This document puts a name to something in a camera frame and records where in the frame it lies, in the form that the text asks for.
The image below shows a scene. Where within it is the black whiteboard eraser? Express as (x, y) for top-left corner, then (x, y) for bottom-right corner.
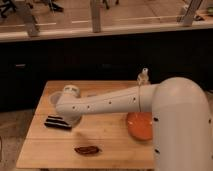
(44, 116), (72, 130)

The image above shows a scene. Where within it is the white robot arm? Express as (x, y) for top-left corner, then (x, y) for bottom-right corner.
(55, 77), (213, 171)

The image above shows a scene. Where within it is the clear plastic bottle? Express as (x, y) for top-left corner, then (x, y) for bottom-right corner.
(137, 68), (149, 85)

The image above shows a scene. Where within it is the orange bowl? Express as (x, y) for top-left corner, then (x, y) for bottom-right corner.
(126, 112), (153, 141)

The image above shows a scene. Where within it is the translucent plastic cup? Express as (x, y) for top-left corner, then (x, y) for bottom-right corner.
(49, 91), (61, 105)

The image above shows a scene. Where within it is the brown chip bag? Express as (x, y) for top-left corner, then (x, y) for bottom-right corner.
(75, 146), (101, 155)

